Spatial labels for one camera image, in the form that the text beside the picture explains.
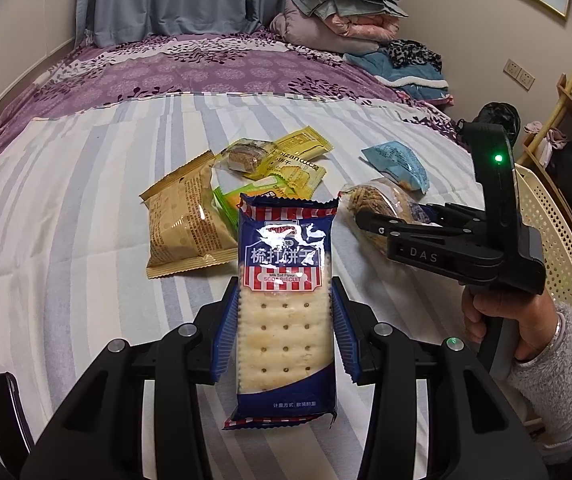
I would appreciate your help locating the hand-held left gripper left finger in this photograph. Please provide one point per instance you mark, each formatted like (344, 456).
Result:
(225, 332)

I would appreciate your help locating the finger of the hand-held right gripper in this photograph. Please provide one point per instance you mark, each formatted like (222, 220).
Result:
(461, 215)
(383, 225)

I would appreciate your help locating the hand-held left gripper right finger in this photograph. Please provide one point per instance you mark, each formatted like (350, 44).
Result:
(344, 332)

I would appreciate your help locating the clear cookie packet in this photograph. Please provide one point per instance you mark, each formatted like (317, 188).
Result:
(371, 197)

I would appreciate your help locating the cream plastic basket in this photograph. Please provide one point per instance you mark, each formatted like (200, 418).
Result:
(551, 240)

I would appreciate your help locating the blue cracker packet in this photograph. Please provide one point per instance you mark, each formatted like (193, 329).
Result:
(281, 260)

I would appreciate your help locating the clear brown cake packet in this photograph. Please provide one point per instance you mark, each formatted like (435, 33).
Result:
(243, 157)

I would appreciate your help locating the person's right forearm grey sleeve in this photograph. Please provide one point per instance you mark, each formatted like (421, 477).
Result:
(566, 390)

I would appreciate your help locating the person's right hand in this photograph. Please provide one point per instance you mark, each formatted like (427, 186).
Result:
(536, 321)

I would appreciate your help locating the light blue snack packet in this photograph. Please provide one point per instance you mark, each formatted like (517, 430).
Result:
(396, 162)

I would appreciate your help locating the pink cloth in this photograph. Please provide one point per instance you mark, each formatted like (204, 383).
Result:
(551, 140)

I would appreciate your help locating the black plastic bag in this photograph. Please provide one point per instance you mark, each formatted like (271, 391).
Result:
(498, 117)

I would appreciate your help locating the tan snack packet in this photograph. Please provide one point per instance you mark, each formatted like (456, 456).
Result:
(180, 220)

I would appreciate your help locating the green snack packet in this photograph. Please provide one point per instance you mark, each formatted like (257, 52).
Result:
(225, 203)

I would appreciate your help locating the blue fleece garment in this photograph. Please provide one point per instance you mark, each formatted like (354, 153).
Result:
(406, 80)

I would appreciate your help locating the leopard print cloth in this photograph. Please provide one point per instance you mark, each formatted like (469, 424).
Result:
(411, 54)

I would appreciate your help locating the striped bed sheet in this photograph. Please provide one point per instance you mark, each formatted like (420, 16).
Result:
(90, 210)

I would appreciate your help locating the pink folded quilt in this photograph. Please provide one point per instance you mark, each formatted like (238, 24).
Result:
(316, 32)

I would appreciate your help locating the pale green folded sheet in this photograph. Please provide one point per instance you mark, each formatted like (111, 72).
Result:
(366, 11)

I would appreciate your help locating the purple floral bed cover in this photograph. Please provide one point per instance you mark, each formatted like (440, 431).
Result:
(190, 70)

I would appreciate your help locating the wall socket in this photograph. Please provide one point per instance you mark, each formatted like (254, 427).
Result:
(526, 79)
(513, 67)

